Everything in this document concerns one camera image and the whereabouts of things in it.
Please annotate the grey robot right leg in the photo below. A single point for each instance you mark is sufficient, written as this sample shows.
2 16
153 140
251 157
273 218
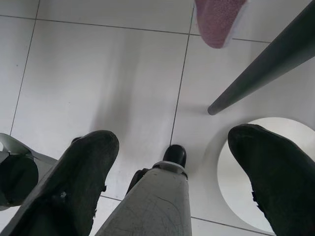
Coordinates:
152 204

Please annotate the white round stand base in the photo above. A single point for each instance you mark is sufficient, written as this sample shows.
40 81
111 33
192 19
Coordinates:
233 184

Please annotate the dark grey metal table leg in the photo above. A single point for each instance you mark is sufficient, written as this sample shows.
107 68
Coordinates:
270 61

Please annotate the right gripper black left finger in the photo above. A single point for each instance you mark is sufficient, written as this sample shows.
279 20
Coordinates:
73 184

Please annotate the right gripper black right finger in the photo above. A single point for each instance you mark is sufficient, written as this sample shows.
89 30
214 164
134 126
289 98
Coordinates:
278 177

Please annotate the black robot right foot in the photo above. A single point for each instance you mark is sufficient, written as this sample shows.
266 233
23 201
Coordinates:
174 153

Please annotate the pink person shoe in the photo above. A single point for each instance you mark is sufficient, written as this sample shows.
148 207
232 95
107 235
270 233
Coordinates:
216 22

